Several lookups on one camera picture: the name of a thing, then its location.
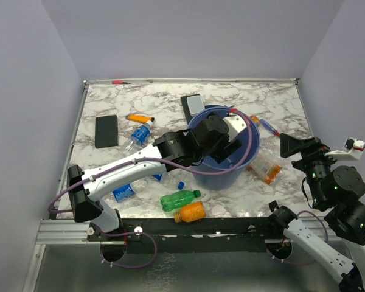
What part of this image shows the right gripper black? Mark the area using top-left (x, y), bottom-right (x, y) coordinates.
top-left (280, 131), bottom-right (343, 205)

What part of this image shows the blue label water bottle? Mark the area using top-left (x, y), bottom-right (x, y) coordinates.
top-left (120, 119), bottom-right (153, 156)

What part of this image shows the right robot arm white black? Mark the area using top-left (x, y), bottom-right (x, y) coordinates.
top-left (267, 133), bottom-right (365, 291)

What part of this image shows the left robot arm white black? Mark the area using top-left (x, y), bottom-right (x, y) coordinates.
top-left (67, 113), bottom-right (248, 240)

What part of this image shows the blue plastic bin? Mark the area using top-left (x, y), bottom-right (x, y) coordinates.
top-left (191, 121), bottom-right (261, 190)

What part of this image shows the blue red screwdriver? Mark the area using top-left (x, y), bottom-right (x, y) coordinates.
top-left (260, 119), bottom-right (280, 137)

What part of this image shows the orange label crushed bottle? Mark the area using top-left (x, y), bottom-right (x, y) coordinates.
top-left (245, 150), bottom-right (282, 185)

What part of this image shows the white device on black tray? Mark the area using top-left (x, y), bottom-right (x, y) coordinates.
top-left (180, 94), bottom-right (205, 123)

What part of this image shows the loose blue bottle cap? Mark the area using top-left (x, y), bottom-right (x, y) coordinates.
top-left (177, 182), bottom-right (185, 190)

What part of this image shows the crushed pepsi bottle upper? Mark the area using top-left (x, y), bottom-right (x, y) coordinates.
top-left (151, 173), bottom-right (178, 188)

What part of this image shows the crushed pepsi bottle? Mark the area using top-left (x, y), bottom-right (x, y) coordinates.
top-left (151, 173), bottom-right (178, 188)
top-left (113, 180), bottom-right (147, 203)

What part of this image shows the green plastic bottle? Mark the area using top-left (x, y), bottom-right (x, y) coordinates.
top-left (160, 190), bottom-right (201, 212)

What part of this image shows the orange juice bottle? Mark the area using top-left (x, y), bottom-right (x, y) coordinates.
top-left (173, 201), bottom-right (207, 223)

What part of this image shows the orange utility knife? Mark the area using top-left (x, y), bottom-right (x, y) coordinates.
top-left (126, 114), bottom-right (155, 123)

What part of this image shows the crushed pepsi bottle lower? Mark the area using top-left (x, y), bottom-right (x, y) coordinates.
top-left (113, 180), bottom-right (147, 203)

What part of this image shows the black flat box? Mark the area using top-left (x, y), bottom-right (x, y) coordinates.
top-left (94, 115), bottom-right (119, 148)

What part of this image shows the black base bar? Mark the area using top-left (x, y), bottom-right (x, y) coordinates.
top-left (87, 217), bottom-right (284, 254)

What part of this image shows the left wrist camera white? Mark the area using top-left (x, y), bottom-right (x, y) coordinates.
top-left (223, 115), bottom-right (246, 142)

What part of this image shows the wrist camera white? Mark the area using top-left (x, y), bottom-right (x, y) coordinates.
top-left (223, 115), bottom-right (246, 142)
top-left (325, 137), bottom-right (365, 161)

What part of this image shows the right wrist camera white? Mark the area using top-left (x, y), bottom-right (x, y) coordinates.
top-left (325, 137), bottom-right (365, 161)

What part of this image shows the red marker on rail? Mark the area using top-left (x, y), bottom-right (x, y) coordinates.
top-left (111, 80), bottom-right (131, 85)

